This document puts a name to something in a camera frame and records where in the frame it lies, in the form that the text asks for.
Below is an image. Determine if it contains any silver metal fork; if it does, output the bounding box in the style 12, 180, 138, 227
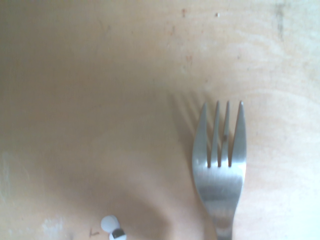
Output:
191, 100, 248, 240

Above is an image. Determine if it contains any small white round disc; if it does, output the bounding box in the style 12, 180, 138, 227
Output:
100, 214, 120, 233

